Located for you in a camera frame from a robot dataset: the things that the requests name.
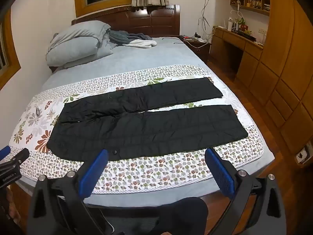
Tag dark wooden headboard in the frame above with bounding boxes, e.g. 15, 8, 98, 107
71, 4, 181, 38

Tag hanging white cables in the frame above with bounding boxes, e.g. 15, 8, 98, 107
199, 0, 212, 41

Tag wooden wardrobe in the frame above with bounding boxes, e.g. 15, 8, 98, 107
238, 0, 313, 168

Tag black laptop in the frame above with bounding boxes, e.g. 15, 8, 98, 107
238, 31, 257, 42

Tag folded grey-blue duvet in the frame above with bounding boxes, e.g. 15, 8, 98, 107
46, 20, 116, 69

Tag person's leg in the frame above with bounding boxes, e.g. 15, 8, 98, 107
156, 197, 209, 235

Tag black cable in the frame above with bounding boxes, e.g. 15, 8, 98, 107
158, 37, 184, 44

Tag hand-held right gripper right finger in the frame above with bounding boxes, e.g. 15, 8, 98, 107
204, 147, 287, 235

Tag wooden desk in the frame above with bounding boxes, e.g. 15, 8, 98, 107
210, 26, 264, 79

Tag grey and white blanket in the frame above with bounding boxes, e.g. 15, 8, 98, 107
109, 30, 157, 47

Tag dark wooden nightstand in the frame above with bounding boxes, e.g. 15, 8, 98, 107
180, 35, 212, 62

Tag white desk lamp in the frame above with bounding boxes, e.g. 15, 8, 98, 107
230, 9, 245, 32

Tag wooden framed window without curtain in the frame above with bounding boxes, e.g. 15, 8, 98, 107
0, 8, 21, 91

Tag black pants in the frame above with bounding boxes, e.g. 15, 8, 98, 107
47, 77, 248, 161

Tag floral quilted bed cover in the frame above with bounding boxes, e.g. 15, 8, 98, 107
8, 64, 264, 194

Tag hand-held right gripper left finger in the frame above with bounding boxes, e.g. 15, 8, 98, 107
27, 149, 115, 235

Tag bed with pale blue sheet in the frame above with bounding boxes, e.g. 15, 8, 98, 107
18, 36, 275, 207

